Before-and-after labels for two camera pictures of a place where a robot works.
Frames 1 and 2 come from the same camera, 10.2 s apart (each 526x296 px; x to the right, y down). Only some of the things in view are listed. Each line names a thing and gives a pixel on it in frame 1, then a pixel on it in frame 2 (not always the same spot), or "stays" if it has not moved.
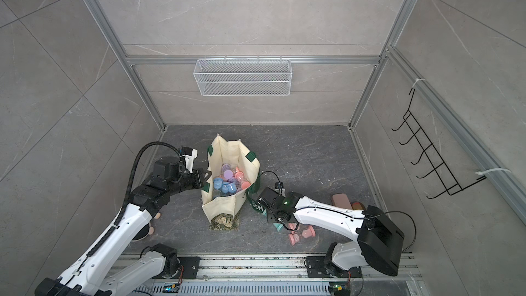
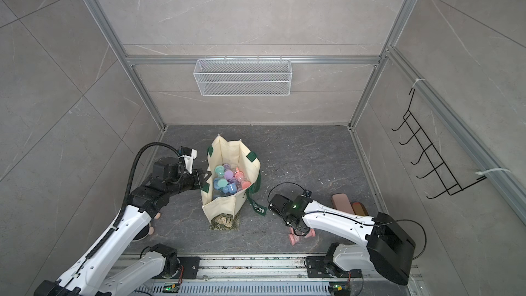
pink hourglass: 239,176 stays
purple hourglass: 228,174 stays
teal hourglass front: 279,226 → 220,169
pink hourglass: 309,232 stays
